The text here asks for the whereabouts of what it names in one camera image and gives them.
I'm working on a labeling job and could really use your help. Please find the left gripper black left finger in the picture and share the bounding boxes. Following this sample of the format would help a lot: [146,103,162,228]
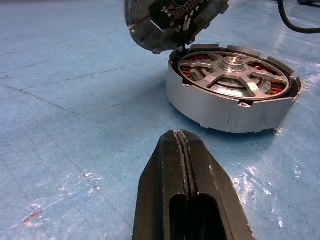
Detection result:
[132,129,192,240]

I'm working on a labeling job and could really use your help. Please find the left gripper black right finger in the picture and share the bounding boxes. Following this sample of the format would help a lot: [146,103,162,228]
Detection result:
[177,129,256,240]

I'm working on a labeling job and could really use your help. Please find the silver spoked motor rotor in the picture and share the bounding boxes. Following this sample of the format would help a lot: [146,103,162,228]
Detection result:
[178,50,291,100]

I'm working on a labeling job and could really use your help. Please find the grey motor housing copper windings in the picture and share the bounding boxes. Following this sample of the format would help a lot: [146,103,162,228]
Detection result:
[165,43,305,135]

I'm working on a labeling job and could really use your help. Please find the blue table cover sheet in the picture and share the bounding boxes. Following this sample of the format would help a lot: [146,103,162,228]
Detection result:
[0,0,320,240]

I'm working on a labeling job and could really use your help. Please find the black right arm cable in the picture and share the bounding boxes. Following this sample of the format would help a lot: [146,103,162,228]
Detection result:
[276,0,320,34]

